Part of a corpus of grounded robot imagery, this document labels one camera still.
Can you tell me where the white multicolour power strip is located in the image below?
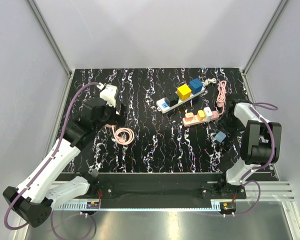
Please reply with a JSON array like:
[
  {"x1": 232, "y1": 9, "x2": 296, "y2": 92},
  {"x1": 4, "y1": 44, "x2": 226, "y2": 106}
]
[{"x1": 156, "y1": 86, "x2": 205, "y2": 114}]

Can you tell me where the black cube socket adapter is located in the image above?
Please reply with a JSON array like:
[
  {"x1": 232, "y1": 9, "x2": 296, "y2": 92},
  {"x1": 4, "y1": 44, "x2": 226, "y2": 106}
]
[{"x1": 164, "y1": 92, "x2": 179, "y2": 107}]

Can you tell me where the yellow cube socket adapter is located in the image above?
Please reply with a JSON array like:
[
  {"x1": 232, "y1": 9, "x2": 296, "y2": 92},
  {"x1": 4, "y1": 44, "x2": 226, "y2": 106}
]
[{"x1": 177, "y1": 84, "x2": 192, "y2": 101}]

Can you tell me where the pink plug adapter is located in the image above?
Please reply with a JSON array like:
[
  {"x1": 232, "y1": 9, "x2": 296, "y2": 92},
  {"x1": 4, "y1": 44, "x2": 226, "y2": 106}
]
[{"x1": 184, "y1": 112, "x2": 194, "y2": 122}]

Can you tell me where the small yellow plug adapter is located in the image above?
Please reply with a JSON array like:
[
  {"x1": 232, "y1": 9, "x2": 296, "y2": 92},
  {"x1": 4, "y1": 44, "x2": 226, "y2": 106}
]
[{"x1": 196, "y1": 110, "x2": 206, "y2": 121}]

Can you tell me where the white plug adapter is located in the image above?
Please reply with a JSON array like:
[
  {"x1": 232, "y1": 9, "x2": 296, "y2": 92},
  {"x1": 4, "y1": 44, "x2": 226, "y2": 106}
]
[{"x1": 203, "y1": 107, "x2": 213, "y2": 122}]

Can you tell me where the light blue plug adapter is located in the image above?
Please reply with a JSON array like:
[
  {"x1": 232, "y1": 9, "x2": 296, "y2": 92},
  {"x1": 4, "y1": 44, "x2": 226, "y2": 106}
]
[{"x1": 214, "y1": 131, "x2": 227, "y2": 143}]

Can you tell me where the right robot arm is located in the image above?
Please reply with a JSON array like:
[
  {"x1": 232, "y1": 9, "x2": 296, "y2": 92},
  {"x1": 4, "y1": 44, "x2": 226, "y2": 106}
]
[{"x1": 217, "y1": 93, "x2": 282, "y2": 199}]

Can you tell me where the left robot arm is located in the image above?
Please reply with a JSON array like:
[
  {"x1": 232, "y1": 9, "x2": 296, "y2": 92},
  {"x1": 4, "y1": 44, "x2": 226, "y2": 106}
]
[{"x1": 2, "y1": 97, "x2": 127, "y2": 230}]

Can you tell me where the blue cube socket adapter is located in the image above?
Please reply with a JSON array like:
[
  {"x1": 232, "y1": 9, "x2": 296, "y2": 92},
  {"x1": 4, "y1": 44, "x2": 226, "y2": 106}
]
[{"x1": 188, "y1": 78, "x2": 203, "y2": 95}]

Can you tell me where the pink power strip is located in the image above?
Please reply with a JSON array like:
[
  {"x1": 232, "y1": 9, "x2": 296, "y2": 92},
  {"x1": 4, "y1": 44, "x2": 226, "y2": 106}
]
[{"x1": 182, "y1": 111, "x2": 219, "y2": 127}]

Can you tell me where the coiled pink socket cable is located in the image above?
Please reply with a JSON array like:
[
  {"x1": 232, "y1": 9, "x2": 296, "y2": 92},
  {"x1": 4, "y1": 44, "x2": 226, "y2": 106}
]
[{"x1": 107, "y1": 124, "x2": 135, "y2": 146}]

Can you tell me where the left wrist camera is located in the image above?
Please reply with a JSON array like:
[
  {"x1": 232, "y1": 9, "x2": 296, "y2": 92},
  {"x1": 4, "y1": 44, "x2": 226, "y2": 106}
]
[{"x1": 97, "y1": 84, "x2": 118, "y2": 108}]

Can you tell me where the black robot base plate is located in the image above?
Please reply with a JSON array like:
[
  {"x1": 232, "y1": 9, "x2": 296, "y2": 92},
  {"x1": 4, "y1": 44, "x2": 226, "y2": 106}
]
[{"x1": 62, "y1": 172, "x2": 247, "y2": 210}]

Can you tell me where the white power strip cable plug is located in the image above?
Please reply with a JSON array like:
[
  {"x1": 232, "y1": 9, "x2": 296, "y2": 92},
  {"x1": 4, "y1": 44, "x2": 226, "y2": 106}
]
[{"x1": 202, "y1": 78, "x2": 217, "y2": 87}]

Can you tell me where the pink power strip cable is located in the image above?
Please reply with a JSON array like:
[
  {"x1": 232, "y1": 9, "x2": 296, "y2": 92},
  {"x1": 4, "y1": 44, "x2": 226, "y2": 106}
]
[{"x1": 213, "y1": 80, "x2": 228, "y2": 116}]

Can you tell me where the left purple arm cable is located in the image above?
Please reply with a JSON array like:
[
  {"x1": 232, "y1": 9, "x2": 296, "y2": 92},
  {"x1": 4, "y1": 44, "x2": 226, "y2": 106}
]
[{"x1": 3, "y1": 82, "x2": 102, "y2": 238}]

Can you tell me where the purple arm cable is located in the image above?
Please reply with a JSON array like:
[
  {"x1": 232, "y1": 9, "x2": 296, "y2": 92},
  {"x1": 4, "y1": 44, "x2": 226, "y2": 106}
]
[
  {"x1": 239, "y1": 101, "x2": 280, "y2": 217},
  {"x1": 3, "y1": 82, "x2": 102, "y2": 238}
]

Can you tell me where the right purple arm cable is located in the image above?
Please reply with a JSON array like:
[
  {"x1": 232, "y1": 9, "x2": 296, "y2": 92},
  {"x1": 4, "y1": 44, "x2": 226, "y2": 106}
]
[{"x1": 239, "y1": 101, "x2": 280, "y2": 217}]

